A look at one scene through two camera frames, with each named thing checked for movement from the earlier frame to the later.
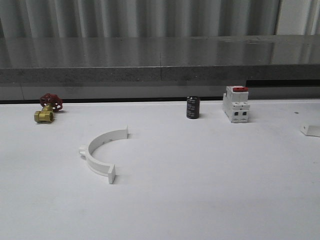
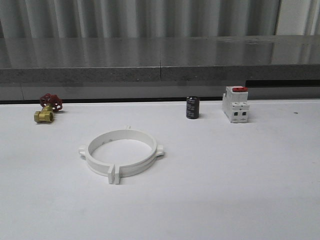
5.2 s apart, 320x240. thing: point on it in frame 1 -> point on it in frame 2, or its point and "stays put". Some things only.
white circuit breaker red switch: x=235 y=103 stays put
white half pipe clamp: x=86 y=151 stays put
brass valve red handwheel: x=50 y=103 stays put
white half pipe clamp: x=308 y=130 -> x=126 y=170
